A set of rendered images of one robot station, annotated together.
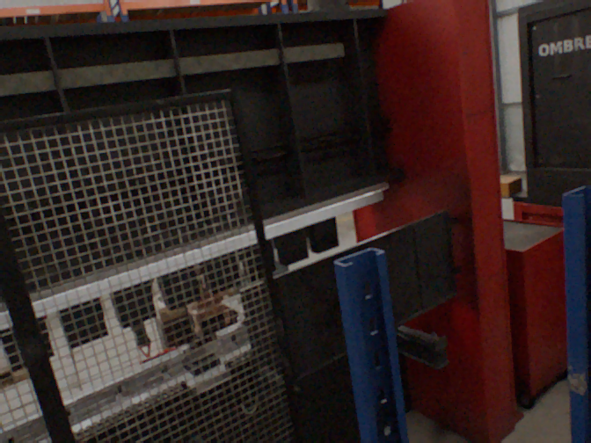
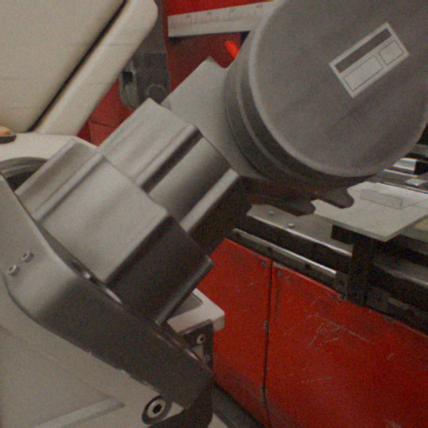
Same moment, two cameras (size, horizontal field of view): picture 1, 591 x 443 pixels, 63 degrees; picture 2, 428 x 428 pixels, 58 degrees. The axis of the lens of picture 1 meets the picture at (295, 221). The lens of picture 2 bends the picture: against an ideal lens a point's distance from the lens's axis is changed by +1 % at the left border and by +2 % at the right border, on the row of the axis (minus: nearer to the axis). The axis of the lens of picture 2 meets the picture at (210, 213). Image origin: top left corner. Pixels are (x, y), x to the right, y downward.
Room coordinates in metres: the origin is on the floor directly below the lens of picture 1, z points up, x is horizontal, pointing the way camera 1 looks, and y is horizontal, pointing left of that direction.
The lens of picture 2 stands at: (2.74, 0.98, 1.27)
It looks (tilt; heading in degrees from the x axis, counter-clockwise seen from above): 22 degrees down; 262
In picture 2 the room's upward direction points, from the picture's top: straight up
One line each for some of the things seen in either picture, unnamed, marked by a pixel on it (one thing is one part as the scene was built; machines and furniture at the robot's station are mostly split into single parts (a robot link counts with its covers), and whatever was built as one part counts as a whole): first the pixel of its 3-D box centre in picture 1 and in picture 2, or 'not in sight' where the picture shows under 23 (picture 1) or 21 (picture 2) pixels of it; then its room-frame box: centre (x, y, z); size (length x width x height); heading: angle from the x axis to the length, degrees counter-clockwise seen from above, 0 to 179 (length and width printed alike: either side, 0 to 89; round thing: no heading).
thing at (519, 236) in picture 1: (511, 308); not in sight; (2.72, -1.22, 0.50); 0.50 x 0.50 x 1.00; 33
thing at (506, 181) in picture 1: (506, 185); not in sight; (3.68, -1.68, 1.04); 0.30 x 0.26 x 0.12; 117
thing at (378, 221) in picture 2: (247, 301); (374, 206); (2.32, 0.31, 1.00); 0.26 x 0.18 x 0.01; 33
